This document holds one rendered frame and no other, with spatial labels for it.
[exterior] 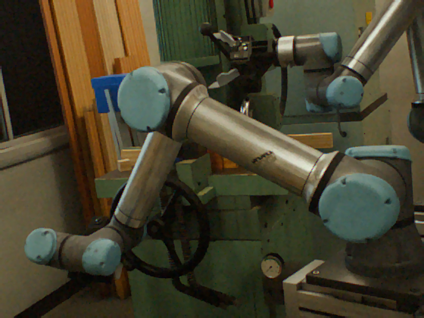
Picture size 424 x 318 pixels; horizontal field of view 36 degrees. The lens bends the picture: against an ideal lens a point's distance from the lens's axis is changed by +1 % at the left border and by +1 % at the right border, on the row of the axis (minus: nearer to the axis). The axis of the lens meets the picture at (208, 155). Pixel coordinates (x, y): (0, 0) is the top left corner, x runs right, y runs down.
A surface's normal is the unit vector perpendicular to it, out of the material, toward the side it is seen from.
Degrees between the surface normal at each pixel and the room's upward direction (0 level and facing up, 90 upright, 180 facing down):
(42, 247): 60
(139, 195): 101
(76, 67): 87
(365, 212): 94
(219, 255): 90
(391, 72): 90
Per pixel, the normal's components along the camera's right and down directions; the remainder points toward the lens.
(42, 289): 0.90, -0.03
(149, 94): -0.53, 0.15
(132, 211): -0.11, 0.39
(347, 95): 0.19, 0.16
